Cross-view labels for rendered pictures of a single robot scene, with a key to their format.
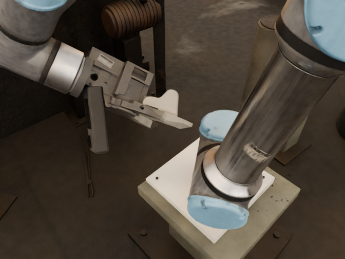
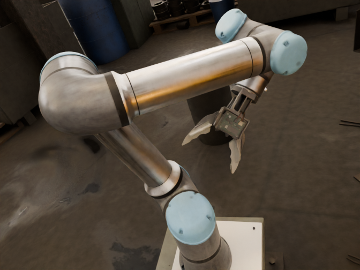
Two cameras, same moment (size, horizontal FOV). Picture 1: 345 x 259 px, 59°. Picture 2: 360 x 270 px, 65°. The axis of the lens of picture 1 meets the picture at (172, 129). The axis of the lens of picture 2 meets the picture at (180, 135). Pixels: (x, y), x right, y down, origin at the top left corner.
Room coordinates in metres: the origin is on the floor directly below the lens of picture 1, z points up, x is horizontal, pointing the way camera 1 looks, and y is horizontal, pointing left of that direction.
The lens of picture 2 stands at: (0.93, -0.24, 1.09)
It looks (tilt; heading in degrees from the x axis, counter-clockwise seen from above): 35 degrees down; 159
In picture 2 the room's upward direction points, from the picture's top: 20 degrees counter-clockwise
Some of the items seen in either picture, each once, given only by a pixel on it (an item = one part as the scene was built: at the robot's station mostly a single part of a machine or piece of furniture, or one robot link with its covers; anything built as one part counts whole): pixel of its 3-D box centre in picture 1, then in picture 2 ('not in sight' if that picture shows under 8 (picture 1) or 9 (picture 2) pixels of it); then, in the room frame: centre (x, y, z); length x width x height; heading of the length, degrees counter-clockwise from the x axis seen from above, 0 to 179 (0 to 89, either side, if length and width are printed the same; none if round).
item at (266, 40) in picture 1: (261, 82); not in sight; (1.00, -0.36, 0.26); 0.12 x 0.12 x 0.52
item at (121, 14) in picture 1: (136, 60); not in sight; (1.16, 0.16, 0.27); 0.22 x 0.13 x 0.53; 128
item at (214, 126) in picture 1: (224, 142); (192, 223); (0.48, -0.12, 0.49); 0.13 x 0.12 x 0.14; 169
